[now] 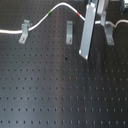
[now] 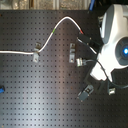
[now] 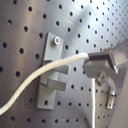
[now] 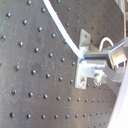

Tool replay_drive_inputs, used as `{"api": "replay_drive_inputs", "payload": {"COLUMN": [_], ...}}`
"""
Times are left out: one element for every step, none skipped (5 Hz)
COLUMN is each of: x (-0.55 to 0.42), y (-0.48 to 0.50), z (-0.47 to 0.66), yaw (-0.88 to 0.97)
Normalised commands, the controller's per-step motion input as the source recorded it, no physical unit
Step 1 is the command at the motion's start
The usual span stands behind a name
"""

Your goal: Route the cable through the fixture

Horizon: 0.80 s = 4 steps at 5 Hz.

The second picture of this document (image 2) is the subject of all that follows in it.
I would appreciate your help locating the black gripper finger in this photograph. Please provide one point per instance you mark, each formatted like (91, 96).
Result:
(82, 62)
(94, 46)

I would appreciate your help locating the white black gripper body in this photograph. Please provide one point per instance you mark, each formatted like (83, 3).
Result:
(99, 73)

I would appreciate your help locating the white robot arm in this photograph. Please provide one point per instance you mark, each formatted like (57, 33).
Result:
(113, 53)

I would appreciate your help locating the small grey connector block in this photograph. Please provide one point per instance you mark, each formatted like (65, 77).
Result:
(111, 90)

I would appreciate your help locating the black perforated board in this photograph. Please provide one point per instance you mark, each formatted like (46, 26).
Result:
(44, 94)

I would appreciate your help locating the right metal cable clip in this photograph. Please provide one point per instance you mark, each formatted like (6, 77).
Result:
(72, 53)

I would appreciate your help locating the metal cable clip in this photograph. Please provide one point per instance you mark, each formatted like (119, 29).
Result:
(36, 52)
(72, 53)

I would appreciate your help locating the left metal cable clip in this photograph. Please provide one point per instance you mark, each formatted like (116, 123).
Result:
(36, 52)

